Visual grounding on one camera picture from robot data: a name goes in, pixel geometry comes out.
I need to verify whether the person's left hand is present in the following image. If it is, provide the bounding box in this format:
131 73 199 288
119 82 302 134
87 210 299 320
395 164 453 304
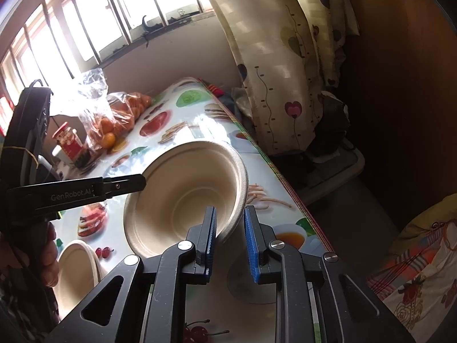
37 222 61 288

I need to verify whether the barred window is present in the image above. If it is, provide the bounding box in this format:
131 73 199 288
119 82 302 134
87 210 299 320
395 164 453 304
0 0 217 122

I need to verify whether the beige paper bowl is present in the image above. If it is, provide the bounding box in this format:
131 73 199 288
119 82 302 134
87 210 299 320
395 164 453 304
123 140 249 258
55 239 108 320

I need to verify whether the brown wooden cabinet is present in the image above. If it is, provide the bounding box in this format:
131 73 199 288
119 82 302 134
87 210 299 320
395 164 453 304
339 0 457 231

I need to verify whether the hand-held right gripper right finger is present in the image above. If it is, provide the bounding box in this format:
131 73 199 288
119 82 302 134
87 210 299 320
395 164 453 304
244 204 416 343

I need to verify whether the printed food tablecloth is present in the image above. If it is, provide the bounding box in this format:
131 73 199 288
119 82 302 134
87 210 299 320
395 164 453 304
53 77 335 343

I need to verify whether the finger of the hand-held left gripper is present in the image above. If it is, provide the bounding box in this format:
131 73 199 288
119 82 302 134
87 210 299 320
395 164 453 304
103 173 147 201

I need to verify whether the glass jar with red lid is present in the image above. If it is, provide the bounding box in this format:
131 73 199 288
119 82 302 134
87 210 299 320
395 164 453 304
52 122 91 167

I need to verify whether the grey plastic bin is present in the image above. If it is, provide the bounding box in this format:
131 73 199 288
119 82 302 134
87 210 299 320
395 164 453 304
291 146 367 206

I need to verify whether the white cup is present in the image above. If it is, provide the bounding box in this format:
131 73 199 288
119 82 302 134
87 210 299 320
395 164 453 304
51 145 68 165

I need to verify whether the printed blanket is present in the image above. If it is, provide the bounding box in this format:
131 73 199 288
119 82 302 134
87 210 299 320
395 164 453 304
367 193 457 343

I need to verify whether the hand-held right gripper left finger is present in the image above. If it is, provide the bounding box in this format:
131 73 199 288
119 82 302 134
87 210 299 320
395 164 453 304
46 206 219 343

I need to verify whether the person's left forearm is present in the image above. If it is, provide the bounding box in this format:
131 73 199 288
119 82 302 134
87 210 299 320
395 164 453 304
0 241 61 343

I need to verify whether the plastic bag of oranges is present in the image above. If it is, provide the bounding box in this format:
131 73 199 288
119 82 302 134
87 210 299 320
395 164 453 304
76 68 153 151

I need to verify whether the patterned beige curtain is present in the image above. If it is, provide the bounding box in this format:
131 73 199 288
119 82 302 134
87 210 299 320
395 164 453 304
198 0 361 157

